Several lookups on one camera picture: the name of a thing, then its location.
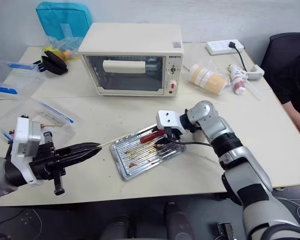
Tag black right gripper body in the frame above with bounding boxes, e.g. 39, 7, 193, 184
163, 126, 184, 144

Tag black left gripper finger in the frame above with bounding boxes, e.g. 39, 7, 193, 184
56, 146, 102, 168
55, 142, 102, 154

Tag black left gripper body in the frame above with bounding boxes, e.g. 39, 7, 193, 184
28, 131, 67, 196

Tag red sausage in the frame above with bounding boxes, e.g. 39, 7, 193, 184
139, 131, 166, 144

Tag thin wooden skewer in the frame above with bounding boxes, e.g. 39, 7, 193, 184
99, 131, 142, 148

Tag ribbed silver metal tray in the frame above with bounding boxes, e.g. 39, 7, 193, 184
109, 123, 187, 182

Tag wrapped stack of paper cups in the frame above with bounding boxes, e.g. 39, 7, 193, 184
182, 63, 229, 97

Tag cream countertop toaster oven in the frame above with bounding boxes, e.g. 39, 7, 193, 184
77, 22, 185, 98

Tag dark rounded shape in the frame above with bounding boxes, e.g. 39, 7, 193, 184
163, 201, 194, 240

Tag white tube with red print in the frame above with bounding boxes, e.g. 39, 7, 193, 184
227, 64, 246, 96

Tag clear plastic box, blue clips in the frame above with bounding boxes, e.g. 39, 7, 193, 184
0, 60, 46, 99

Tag translucent tapered nozzle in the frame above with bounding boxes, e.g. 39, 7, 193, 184
244, 79, 263, 102

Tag white power strip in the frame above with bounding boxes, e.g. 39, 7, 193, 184
205, 39, 245, 56

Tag clear bag of toy fruit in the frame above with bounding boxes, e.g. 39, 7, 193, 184
43, 34, 82, 61

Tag turquoise fabric bag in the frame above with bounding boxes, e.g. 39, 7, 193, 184
35, 1, 94, 43

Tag person in black clothes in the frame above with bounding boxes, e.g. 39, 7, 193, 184
262, 46, 300, 149

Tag black office chair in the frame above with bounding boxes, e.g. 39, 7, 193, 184
259, 32, 300, 76

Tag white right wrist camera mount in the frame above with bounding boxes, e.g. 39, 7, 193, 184
155, 109, 185, 134

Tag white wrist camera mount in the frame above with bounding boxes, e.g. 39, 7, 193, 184
155, 109, 185, 134
10, 115, 45, 186

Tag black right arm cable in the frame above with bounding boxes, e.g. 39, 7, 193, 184
164, 136, 214, 148

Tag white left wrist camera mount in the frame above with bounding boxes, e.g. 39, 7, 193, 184
10, 115, 45, 186

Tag black plug and cord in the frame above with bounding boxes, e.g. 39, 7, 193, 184
228, 41, 249, 74

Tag white plastic clamp handle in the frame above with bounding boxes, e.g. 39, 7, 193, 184
242, 64, 265, 81

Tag small black metal bracket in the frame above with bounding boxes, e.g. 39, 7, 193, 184
216, 221, 235, 240

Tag white floor cable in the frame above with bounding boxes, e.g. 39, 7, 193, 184
273, 184, 300, 232

